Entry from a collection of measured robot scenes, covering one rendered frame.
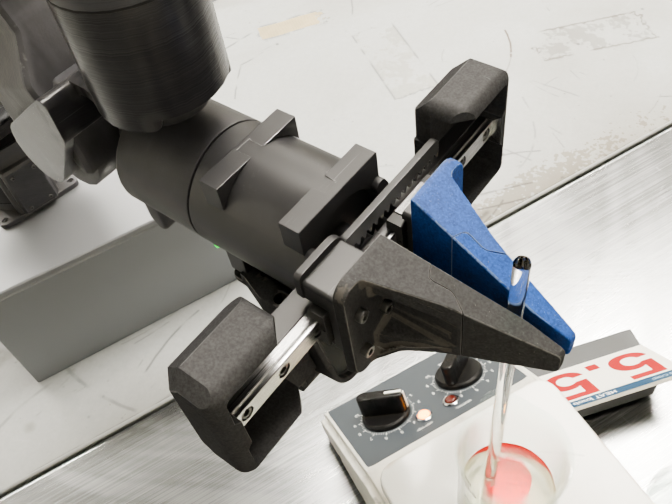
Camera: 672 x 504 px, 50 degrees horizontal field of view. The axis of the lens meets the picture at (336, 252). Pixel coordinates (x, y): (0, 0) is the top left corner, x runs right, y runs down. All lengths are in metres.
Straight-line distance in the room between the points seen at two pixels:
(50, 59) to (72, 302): 0.26
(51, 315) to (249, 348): 0.36
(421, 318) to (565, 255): 0.36
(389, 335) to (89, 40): 0.15
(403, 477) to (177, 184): 0.21
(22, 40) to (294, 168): 0.14
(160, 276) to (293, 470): 0.18
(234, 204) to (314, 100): 0.49
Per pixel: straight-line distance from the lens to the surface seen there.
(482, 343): 0.26
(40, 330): 0.58
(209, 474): 0.54
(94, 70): 0.28
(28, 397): 0.63
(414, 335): 0.27
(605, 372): 0.54
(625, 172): 0.69
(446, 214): 0.26
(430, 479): 0.42
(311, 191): 0.27
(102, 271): 0.56
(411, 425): 0.47
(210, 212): 0.30
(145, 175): 0.32
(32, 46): 0.35
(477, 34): 0.83
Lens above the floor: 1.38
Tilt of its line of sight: 51 degrees down
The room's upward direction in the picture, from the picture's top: 11 degrees counter-clockwise
